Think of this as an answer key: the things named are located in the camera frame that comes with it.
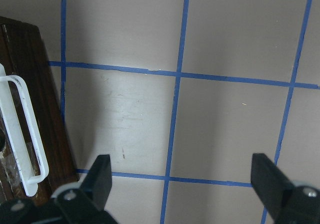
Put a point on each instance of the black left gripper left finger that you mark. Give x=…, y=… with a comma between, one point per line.
x=84, y=202

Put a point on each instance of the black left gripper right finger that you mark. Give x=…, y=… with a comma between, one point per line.
x=286, y=201

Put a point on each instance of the dark wooden drawer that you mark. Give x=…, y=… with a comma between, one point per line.
x=23, y=53

